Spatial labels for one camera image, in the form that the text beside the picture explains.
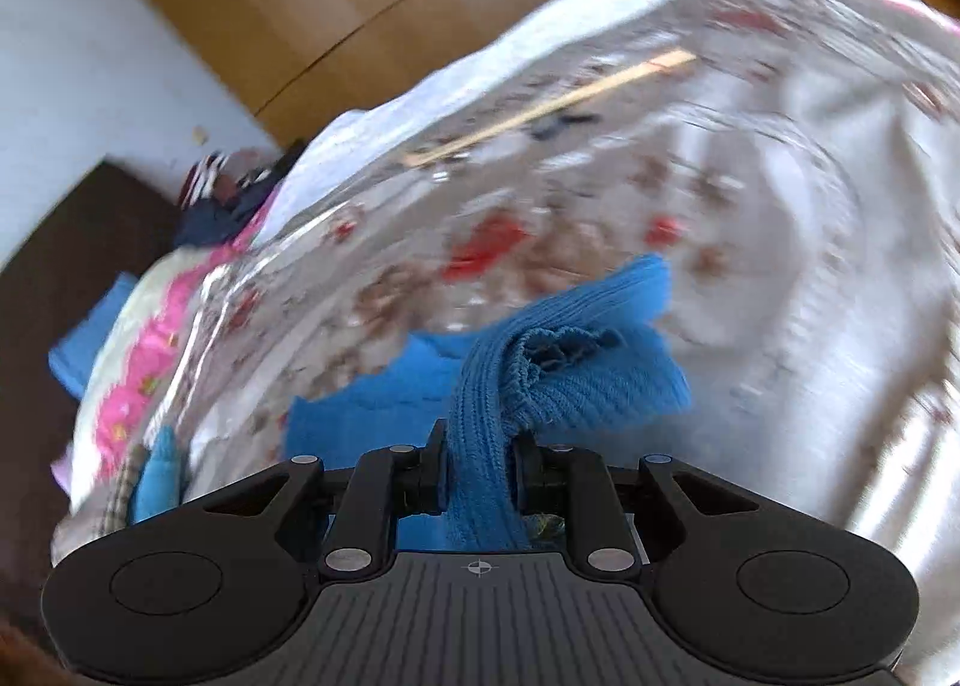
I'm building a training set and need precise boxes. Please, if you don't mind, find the blue knit sweater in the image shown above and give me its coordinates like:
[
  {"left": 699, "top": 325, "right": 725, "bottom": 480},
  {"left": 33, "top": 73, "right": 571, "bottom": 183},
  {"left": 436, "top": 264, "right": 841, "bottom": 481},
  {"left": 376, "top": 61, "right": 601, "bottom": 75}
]
[{"left": 285, "top": 255, "right": 690, "bottom": 551}]

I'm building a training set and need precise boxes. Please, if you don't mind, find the dark navy clothes pile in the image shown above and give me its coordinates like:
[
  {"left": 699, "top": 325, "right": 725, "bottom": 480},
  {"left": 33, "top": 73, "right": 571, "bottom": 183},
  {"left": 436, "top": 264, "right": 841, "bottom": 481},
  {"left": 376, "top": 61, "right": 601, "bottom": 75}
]
[{"left": 172, "top": 138, "right": 306, "bottom": 248}]

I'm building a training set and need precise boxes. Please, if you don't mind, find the light blue small garment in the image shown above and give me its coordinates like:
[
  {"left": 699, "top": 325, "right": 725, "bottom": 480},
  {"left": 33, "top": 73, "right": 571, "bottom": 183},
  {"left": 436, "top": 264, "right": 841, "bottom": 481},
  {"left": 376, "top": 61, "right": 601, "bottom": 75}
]
[{"left": 128, "top": 426, "right": 184, "bottom": 525}]

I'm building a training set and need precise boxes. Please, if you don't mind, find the pink floral quilt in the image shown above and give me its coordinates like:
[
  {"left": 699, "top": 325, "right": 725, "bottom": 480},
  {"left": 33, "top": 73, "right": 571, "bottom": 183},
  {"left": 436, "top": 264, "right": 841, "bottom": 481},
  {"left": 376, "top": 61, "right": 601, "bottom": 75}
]
[{"left": 68, "top": 208, "right": 268, "bottom": 509}]

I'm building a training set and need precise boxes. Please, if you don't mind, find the dark blue object on bed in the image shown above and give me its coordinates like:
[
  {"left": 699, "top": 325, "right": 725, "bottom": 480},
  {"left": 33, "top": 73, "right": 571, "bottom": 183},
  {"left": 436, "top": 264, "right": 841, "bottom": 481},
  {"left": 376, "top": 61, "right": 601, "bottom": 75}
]
[{"left": 527, "top": 110, "right": 601, "bottom": 142}]

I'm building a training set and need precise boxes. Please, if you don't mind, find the dark brown headboard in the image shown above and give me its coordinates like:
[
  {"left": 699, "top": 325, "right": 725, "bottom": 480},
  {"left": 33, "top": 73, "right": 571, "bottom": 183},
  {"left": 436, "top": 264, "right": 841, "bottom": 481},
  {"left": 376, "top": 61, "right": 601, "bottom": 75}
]
[{"left": 0, "top": 159, "right": 179, "bottom": 647}]

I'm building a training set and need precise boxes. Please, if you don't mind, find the floral beige bedspread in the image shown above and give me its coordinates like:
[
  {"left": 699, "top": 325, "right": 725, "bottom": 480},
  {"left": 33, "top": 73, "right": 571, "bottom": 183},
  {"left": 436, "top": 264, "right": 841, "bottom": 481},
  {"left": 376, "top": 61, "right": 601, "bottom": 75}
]
[{"left": 52, "top": 0, "right": 960, "bottom": 680}]

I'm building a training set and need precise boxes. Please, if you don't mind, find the wooden stick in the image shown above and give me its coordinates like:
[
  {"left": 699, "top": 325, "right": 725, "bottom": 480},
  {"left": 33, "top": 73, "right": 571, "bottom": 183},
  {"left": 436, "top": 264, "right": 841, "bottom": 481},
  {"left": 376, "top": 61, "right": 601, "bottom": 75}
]
[{"left": 400, "top": 49, "right": 697, "bottom": 169}]

